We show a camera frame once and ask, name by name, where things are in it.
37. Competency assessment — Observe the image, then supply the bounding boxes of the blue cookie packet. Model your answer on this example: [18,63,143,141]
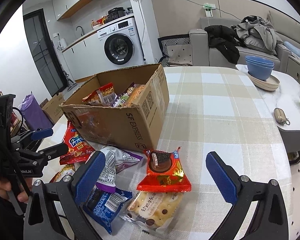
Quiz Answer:
[83,187,133,235]

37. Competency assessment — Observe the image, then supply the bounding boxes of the red chip snack bag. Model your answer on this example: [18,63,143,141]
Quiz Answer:
[59,120,95,165]

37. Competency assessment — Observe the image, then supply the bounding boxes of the silver purple snack bag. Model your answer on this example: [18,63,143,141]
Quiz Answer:
[92,145,142,193]

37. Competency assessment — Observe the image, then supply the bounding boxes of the clear cracker packet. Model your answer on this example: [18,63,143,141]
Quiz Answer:
[119,191,184,236]

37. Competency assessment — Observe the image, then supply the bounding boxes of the red chocolate pie packet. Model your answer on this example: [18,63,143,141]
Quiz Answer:
[136,147,192,192]

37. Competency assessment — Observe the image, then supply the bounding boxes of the white red snack bag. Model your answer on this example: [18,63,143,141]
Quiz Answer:
[50,164,76,183]

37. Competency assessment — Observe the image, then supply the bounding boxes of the person's left hand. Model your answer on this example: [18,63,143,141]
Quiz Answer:
[0,179,29,203]

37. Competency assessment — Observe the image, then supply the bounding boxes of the small cardboard box on floor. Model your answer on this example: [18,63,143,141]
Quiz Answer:
[40,93,64,125]

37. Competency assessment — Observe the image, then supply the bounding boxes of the orange snack bag in box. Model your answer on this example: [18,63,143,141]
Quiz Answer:
[82,82,117,107]

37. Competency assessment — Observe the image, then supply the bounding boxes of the white kitchen cabinet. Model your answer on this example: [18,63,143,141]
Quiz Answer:
[63,33,108,80]

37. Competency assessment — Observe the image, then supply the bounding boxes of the SF Express cardboard box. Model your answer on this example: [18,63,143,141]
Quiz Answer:
[61,63,169,152]

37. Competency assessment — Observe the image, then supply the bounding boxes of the white electric kettle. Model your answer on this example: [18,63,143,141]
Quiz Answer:
[58,38,67,50]

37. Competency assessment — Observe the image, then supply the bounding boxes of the beige key pouch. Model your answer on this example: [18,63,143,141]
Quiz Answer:
[274,108,290,125]

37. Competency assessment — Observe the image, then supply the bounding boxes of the kitchen faucet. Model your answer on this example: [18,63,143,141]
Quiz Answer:
[76,25,85,36]

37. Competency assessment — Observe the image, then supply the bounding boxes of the white washing machine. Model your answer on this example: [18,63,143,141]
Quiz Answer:
[97,16,145,69]

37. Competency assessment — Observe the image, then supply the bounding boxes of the checkered tablecloth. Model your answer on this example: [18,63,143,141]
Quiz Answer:
[34,65,294,240]

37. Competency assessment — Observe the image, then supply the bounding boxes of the beige plate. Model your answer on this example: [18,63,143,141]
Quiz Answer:
[247,73,280,92]

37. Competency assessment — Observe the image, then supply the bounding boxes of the blue bowl stack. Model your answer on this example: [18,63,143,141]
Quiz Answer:
[245,55,274,81]

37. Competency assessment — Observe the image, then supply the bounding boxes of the blue pillow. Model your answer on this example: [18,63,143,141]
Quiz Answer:
[283,41,300,58]

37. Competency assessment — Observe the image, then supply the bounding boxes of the grey sofa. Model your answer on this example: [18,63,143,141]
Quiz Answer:
[189,10,300,73]

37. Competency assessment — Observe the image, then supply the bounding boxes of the grey hoodie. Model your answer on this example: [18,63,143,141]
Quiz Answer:
[232,15,283,55]

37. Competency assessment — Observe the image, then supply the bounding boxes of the black jacket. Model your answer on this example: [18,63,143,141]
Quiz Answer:
[204,25,241,64]

